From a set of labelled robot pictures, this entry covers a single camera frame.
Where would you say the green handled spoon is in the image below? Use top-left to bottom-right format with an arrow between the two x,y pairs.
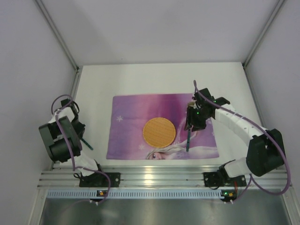
186,128 -> 191,152

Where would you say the small beige cup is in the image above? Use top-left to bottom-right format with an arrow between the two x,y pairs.
187,101 -> 196,109

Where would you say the green handled fork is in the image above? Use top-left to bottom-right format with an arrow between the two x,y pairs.
81,138 -> 94,150

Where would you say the orange round woven plate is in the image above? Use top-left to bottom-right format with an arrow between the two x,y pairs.
142,117 -> 176,148

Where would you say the purple Frozen placemat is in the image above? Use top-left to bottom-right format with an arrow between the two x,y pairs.
106,93 -> 219,160

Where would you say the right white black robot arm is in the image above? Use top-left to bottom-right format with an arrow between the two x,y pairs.
184,88 -> 285,178

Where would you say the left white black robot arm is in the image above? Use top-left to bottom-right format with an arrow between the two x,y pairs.
38,98 -> 102,177

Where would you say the aluminium rail beam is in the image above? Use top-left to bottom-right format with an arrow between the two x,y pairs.
37,165 -> 293,188

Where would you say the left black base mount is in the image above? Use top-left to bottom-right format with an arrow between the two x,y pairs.
73,172 -> 121,188

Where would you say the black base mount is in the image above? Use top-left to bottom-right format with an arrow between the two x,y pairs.
203,172 -> 247,189
73,172 -> 121,188

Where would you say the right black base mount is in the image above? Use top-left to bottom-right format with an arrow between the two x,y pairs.
203,172 -> 247,189

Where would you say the white slotted cable duct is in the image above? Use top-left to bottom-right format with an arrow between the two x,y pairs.
47,189 -> 236,199

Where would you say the left aluminium frame post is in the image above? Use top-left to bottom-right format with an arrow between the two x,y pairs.
33,0 -> 79,72

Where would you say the aluminium frame post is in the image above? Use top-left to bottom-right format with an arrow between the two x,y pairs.
33,0 -> 79,72
242,0 -> 286,69

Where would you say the right aluminium frame post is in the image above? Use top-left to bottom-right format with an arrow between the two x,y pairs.
242,0 -> 286,69

